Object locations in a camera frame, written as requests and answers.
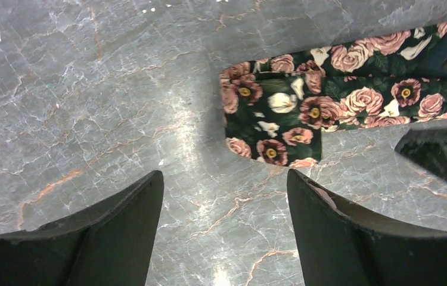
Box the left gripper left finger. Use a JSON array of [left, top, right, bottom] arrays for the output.
[[0, 170, 164, 285]]

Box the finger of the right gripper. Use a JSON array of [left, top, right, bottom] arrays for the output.
[[395, 128, 447, 182]]

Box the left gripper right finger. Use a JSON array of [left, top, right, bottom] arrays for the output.
[[287, 169, 447, 285]]

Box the black pink rose tie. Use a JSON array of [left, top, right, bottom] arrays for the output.
[[219, 21, 447, 168]]

